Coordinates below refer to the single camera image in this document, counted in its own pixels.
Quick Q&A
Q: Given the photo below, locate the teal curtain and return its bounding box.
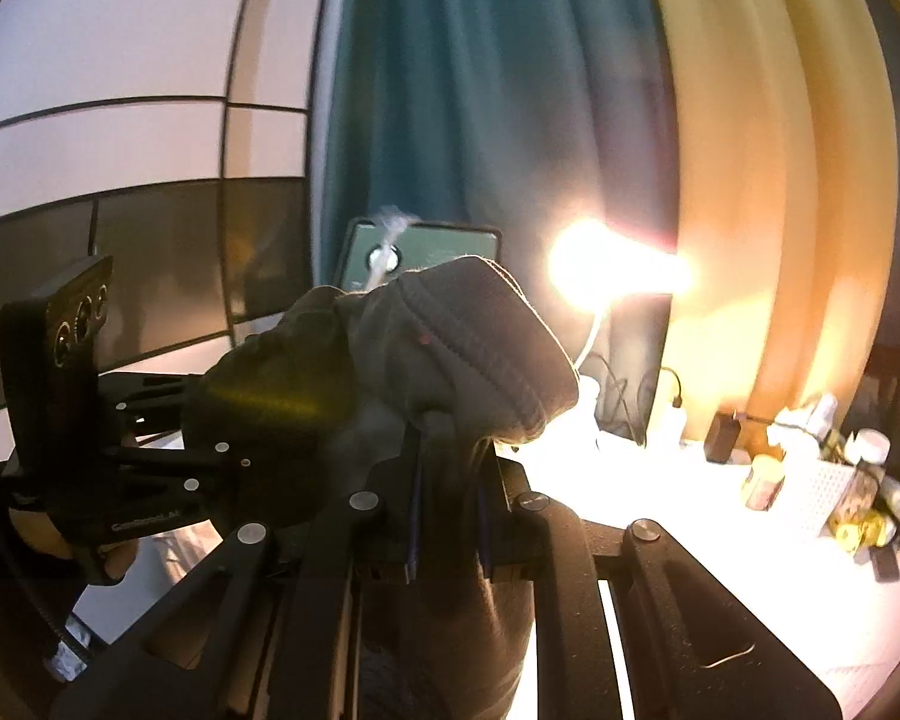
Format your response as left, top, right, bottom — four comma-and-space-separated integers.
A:
311, 0, 680, 451

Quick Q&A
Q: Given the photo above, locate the clear jar with white lid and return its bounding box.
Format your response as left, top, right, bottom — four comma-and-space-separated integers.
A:
832, 429, 892, 533

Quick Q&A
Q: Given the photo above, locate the white plastic basket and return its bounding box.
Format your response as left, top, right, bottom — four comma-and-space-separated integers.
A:
784, 457, 860, 541

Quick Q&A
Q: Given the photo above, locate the black tablet on stand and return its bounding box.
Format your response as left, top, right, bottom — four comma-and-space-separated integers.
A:
341, 217, 503, 293

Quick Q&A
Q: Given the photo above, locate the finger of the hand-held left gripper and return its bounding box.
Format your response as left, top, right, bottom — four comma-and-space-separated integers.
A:
97, 371, 211, 425
101, 439, 260, 500

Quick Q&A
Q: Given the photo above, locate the grey capped bottle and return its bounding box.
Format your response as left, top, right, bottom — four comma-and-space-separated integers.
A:
802, 394, 841, 440

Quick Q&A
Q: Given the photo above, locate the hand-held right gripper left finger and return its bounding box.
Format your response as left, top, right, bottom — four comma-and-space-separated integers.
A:
49, 427, 421, 720

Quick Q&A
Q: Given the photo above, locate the black power adapter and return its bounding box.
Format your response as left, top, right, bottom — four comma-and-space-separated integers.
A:
705, 411, 743, 464

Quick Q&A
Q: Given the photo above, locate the white desk lamp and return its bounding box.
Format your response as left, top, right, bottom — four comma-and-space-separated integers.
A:
547, 219, 695, 451

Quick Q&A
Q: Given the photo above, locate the brown printed t-shirt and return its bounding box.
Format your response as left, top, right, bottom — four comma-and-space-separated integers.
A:
180, 255, 580, 720

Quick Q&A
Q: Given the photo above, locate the yellow snack packet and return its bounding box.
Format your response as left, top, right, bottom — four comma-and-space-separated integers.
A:
832, 514, 897, 552

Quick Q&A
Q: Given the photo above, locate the white textured tablecloth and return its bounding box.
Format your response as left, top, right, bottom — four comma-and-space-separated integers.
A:
67, 427, 900, 720

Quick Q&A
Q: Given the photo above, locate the person's left hand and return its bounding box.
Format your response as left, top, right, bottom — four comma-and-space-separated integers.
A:
7, 506, 140, 578

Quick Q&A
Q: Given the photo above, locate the yellow curtain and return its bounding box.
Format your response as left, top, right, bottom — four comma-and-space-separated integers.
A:
641, 0, 900, 451

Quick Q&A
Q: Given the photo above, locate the red jar with tan lid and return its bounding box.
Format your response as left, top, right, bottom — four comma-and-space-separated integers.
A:
742, 457, 787, 511

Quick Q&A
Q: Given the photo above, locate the black charger cable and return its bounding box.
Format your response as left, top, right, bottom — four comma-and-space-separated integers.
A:
645, 367, 683, 410

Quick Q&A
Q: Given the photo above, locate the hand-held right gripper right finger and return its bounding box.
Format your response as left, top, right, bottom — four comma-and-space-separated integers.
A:
476, 450, 845, 720

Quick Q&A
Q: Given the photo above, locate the white charger plug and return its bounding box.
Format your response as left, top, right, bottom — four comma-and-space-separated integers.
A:
660, 397, 691, 443

